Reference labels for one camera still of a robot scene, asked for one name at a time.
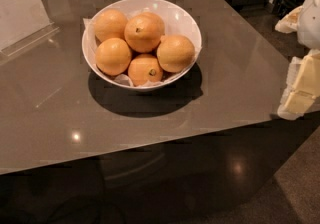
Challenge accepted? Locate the orange top centre with stem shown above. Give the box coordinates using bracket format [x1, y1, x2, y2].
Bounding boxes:
[124, 12, 165, 53]

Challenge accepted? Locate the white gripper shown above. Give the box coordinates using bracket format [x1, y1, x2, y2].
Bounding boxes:
[275, 0, 320, 120]

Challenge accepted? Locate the orange with stem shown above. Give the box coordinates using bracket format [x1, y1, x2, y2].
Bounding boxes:
[128, 54, 163, 86]
[124, 12, 165, 53]

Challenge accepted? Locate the orange front centre with stem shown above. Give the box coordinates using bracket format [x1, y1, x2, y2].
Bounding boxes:
[128, 54, 163, 86]

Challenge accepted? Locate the clear acrylic sign holder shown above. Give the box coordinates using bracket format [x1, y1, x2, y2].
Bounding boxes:
[0, 0, 58, 57]

